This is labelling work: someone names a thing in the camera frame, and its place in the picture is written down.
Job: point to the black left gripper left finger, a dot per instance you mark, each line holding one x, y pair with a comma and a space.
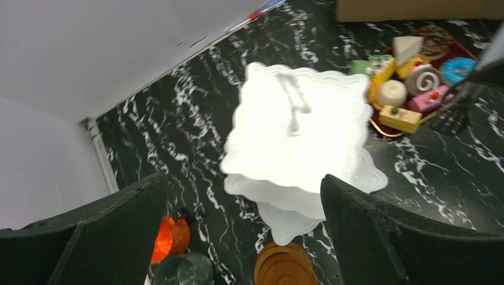
108, 241

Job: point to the pink rectangular cake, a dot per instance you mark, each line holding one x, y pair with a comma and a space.
428, 101

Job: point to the white coconut ball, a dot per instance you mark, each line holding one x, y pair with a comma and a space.
392, 93

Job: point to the chocolate sprinkled donut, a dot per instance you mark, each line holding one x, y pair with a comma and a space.
436, 42

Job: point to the yellow layered cake piece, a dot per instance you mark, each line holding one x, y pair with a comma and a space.
399, 118

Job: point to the metal serving tongs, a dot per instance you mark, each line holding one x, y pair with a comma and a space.
457, 102

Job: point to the green swirl roll cake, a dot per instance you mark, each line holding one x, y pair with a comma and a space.
361, 67

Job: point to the yellow decorated cake slice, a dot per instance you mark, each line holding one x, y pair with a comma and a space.
382, 68

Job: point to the red dessert tray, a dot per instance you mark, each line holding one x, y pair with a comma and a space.
455, 50

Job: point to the white three-tier cake stand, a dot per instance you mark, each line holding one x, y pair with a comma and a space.
291, 128

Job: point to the blue sprinkled donut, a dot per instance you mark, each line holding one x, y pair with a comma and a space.
456, 69

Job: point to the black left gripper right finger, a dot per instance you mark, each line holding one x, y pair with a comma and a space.
379, 243

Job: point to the tan plastic toolbox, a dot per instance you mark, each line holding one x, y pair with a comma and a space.
385, 10

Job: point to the dark green cup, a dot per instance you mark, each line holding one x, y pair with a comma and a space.
192, 268

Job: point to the white triangle cake slice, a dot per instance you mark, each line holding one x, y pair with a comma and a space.
405, 47

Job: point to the brown round wooden lid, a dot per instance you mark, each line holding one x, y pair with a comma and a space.
288, 264

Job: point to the red blue screwdriver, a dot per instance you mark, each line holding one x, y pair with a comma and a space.
266, 7

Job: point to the chocolate swirl roll cake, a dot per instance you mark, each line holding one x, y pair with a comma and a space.
423, 78

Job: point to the orange plastic cup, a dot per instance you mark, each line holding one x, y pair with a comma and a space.
174, 236

